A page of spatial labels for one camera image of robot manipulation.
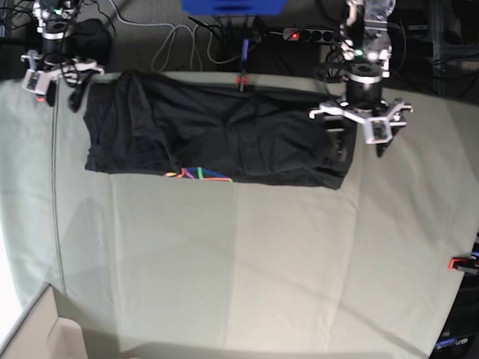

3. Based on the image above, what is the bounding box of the white cable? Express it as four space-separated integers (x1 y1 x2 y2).
108 0 244 72

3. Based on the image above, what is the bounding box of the blue plastic bin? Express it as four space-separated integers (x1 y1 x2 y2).
181 0 286 16

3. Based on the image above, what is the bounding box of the cardboard box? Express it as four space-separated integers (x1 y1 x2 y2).
1 283 88 359

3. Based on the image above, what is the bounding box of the black t-shirt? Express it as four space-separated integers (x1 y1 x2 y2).
83 71 356 190

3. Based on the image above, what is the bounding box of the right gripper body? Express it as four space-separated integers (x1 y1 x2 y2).
20 50 105 94

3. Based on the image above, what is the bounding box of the red black table clamp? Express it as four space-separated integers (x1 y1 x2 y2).
237 75 248 92

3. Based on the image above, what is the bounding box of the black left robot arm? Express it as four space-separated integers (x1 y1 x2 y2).
309 1 413 158

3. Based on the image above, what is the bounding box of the green table cloth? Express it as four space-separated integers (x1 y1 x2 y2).
1 81 478 358

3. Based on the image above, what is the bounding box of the white power strip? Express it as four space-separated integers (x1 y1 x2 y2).
282 28 340 45

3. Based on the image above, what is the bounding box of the red black side clamp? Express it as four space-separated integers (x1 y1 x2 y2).
448 242 478 275

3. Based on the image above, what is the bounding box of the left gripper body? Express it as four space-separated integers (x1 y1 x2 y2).
308 99 413 145

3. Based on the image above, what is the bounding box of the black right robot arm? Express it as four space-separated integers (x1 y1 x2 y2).
21 1 115 113

